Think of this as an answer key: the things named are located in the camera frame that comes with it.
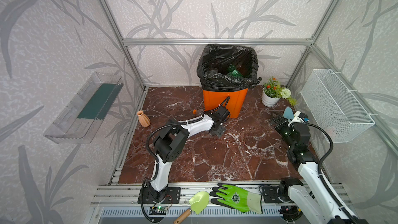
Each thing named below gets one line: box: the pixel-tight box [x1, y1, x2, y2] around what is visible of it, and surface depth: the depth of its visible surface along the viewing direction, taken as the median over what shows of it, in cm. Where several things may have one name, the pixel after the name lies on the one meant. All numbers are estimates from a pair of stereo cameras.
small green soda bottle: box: [227, 64, 243, 78], surface depth 96 cm
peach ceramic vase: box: [136, 109, 151, 128], surface depth 94 cm
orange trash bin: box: [202, 88, 249, 119], surface depth 91 cm
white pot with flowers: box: [261, 76, 298, 108], surface depth 102 cm
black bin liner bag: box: [196, 43, 262, 92], surface depth 89 cm
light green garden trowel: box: [174, 190, 210, 224], surface depth 73 cm
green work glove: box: [209, 183, 263, 215], surface depth 73 cm
